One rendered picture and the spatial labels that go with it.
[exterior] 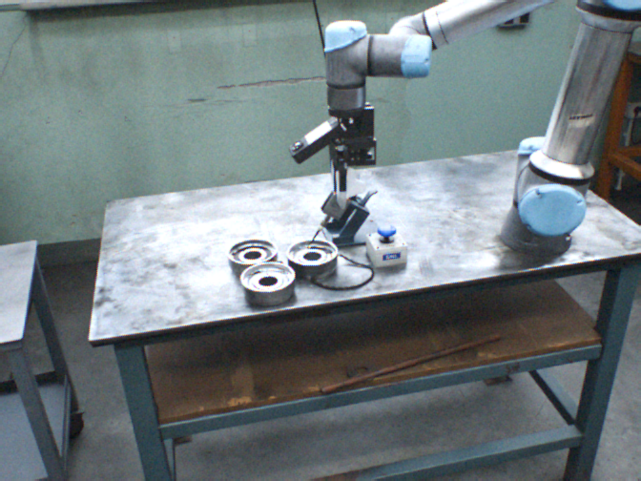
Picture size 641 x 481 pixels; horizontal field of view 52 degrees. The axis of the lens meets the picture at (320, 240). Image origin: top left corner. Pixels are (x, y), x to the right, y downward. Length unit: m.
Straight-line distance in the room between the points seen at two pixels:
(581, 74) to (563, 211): 0.24
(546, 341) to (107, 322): 0.98
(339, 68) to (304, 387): 0.68
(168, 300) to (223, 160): 1.71
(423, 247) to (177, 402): 0.63
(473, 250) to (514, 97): 1.91
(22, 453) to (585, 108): 1.59
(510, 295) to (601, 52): 0.78
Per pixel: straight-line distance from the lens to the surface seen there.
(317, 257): 1.40
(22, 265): 1.84
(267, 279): 1.33
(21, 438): 2.04
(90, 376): 2.51
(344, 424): 2.17
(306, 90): 2.95
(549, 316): 1.74
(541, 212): 1.29
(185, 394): 1.50
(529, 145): 1.41
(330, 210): 1.37
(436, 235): 1.52
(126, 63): 2.86
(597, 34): 1.21
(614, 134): 3.51
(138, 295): 1.38
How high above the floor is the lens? 1.54
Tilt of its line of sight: 30 degrees down
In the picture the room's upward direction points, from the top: 2 degrees counter-clockwise
